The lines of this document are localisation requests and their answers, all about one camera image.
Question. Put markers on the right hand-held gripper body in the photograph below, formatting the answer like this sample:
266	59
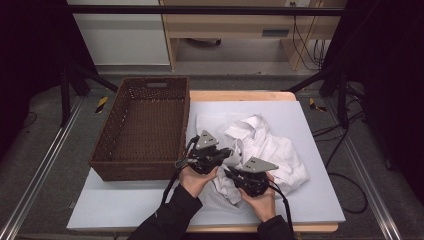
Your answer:
255	181

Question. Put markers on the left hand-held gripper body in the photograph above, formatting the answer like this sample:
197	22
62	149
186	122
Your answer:
203	158

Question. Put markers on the white collared shirt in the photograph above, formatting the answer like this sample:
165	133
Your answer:
266	146

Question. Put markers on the brown wicker basket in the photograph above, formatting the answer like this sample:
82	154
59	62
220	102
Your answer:
143	133

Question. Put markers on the person's left hand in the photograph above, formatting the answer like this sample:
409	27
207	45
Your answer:
195	181

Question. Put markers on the person's right hand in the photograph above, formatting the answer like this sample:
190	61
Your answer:
263	206

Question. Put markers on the white work board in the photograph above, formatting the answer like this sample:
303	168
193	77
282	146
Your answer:
240	96

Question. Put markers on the yellow black tape marker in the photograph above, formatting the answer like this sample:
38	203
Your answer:
101	104
315	105

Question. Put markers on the black metal stand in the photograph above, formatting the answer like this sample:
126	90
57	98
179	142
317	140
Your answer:
340	93
65	96

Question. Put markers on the wooden desk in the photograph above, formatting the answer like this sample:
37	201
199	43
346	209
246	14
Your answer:
230	25

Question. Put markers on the white cabinet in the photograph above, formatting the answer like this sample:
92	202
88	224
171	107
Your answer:
126	36

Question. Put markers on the black curtain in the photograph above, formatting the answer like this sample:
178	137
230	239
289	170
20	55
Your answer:
390	83
30	66

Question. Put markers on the aluminium floor rail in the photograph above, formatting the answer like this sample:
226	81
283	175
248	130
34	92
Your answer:
366	173
40	173

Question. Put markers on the black horizontal frame bar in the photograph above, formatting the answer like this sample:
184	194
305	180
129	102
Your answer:
200	10

